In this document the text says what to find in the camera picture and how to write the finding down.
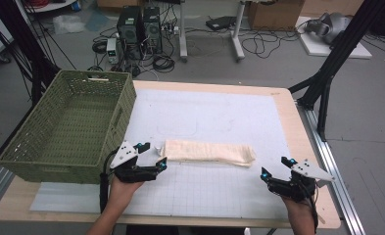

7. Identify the green woven plastic basket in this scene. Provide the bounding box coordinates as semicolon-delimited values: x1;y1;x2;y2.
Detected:
0;69;138;185

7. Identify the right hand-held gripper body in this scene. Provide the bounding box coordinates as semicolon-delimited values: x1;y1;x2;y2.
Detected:
265;158;336;203

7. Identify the slim black computer tower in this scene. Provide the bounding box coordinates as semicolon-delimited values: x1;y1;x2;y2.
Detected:
142;6;164;55

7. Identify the white bench power supply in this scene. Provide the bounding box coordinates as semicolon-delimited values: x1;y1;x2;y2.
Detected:
106;37;120;66

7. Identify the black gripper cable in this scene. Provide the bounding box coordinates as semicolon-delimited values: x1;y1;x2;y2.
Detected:
307;181;321;235
98;149;120;213

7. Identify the coiled black cable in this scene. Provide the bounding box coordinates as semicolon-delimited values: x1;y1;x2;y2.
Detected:
152;54;176;73

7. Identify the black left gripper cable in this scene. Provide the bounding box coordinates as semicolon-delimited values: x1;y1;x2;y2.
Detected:
98;149;120;213

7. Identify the wide brown cardboard box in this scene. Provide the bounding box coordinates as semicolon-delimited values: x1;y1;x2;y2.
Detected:
301;0;366;18

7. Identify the person's left hand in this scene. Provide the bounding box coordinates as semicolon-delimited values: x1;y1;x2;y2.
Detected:
108;175;146;211

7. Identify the clear plastic bag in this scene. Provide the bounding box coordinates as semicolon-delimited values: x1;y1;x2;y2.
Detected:
52;14;85;35

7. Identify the flat black device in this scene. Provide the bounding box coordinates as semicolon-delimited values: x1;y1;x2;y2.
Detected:
205;16;237;32

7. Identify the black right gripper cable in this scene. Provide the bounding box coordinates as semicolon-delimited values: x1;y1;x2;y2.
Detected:
307;181;321;235

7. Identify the person's right hand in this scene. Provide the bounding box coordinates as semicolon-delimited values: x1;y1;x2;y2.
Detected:
282;192;317;227

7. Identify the large black computer tower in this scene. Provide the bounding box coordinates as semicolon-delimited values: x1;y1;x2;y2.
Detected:
116;5;146;62

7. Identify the cream cloth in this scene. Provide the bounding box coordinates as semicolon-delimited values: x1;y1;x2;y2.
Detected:
160;139;257;168

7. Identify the black metal frame stand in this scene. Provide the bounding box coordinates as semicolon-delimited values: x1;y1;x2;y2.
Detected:
288;0;385;142
0;0;63;106

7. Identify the white grid mat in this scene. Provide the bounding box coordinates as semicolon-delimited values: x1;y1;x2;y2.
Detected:
29;88;292;220

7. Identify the tangled black floor cable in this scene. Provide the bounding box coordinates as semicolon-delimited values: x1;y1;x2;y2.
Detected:
241;28;301;60

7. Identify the white floor board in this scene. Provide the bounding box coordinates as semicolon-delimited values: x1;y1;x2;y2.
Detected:
295;16;373;60

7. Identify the white desk frame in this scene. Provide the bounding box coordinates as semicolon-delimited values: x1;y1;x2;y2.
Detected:
178;0;247;64

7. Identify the grey helmet-like device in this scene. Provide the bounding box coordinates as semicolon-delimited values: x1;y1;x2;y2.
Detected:
305;12;352;45

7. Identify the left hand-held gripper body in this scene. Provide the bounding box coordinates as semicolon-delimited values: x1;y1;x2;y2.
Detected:
109;140;159;184

